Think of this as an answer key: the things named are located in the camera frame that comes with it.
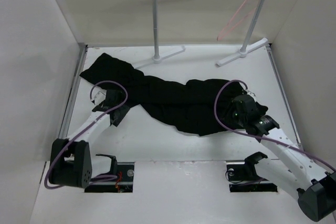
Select black trousers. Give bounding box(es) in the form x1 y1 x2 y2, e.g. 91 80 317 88
80 53 245 136

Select white clothes rack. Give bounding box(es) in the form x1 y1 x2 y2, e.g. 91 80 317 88
132 0 269 69

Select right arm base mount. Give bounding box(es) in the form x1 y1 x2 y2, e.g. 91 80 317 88
225 161 278 193

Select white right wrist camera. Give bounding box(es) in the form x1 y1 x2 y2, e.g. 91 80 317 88
246 90 256 98

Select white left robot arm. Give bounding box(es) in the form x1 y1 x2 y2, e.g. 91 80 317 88
44 90 130 189

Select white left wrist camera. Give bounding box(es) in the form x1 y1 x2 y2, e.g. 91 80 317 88
91 91 106 105

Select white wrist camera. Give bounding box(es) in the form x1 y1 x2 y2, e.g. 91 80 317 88
246 90 256 98
91 91 106 105

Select pink wire hanger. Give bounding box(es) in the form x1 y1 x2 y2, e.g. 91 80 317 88
216 0 259 41

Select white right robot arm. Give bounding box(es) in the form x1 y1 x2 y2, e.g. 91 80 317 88
231 94 335 222

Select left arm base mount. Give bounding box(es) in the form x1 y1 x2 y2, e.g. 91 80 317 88
84 162 135 193

